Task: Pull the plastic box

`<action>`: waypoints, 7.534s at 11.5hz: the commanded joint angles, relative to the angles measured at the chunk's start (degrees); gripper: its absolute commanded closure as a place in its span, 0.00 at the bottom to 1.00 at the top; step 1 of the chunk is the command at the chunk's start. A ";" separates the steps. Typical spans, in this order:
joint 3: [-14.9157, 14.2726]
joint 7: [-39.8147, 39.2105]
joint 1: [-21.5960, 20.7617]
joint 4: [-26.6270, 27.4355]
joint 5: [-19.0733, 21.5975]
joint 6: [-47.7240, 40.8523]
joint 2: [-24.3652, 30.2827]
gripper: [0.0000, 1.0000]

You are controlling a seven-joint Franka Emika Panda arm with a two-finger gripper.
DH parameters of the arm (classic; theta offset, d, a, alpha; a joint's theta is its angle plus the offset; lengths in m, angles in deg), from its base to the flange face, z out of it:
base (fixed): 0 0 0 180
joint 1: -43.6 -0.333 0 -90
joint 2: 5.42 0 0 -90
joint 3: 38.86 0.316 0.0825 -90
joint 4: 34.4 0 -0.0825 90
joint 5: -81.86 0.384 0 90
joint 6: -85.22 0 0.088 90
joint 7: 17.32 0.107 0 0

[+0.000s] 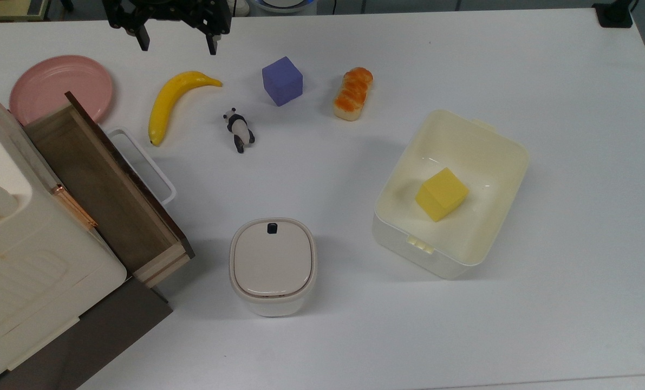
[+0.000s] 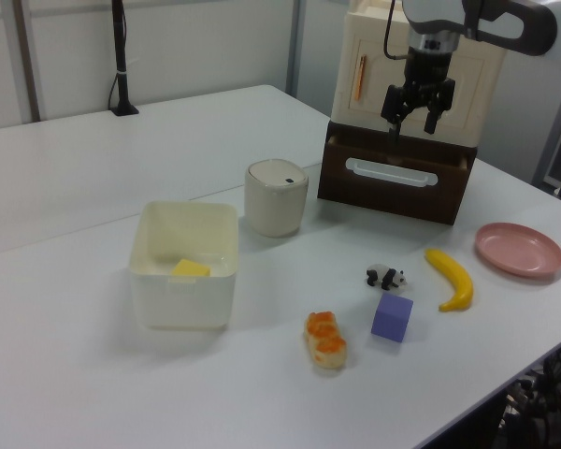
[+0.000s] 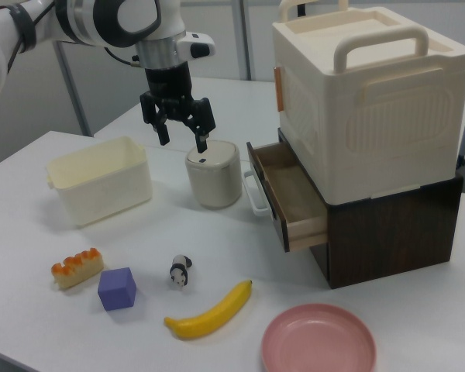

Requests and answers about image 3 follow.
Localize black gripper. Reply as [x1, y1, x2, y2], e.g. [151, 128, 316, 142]
[139, 63, 217, 154]

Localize cream plastic box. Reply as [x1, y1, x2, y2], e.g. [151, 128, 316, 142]
[45, 136, 154, 229]

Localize panda toy figure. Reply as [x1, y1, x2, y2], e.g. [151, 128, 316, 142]
[169, 254, 194, 291]

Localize salmon roe sushi toy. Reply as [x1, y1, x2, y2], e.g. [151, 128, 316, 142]
[50, 247, 105, 290]

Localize purple cube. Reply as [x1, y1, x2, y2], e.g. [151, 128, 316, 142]
[97, 267, 136, 312]

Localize cream toy kitchen cabinet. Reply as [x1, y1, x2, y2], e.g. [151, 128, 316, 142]
[271, 0, 465, 205]

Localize yellow toy banana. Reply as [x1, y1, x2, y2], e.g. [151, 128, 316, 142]
[164, 279, 253, 341]

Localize dark wood drawer cabinet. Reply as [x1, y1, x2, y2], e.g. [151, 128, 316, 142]
[277, 127, 465, 291]

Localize pink plate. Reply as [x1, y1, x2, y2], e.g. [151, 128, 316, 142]
[260, 303, 377, 372]

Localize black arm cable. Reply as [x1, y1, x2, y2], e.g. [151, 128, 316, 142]
[5, 0, 143, 74]

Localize wooden drawer with white handle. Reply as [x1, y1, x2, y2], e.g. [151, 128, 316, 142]
[242, 141, 330, 253]

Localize black power cable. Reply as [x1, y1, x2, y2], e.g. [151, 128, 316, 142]
[455, 153, 465, 195]

